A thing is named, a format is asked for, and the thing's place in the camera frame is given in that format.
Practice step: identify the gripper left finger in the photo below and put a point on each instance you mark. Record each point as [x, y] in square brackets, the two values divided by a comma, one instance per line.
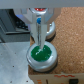
[36, 30]

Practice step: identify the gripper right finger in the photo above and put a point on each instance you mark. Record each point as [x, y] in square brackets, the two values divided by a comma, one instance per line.
[42, 33]

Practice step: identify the blue button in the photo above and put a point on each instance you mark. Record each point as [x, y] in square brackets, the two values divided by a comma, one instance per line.
[50, 32]

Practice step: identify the red button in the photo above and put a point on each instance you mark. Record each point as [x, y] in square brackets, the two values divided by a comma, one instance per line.
[40, 9]

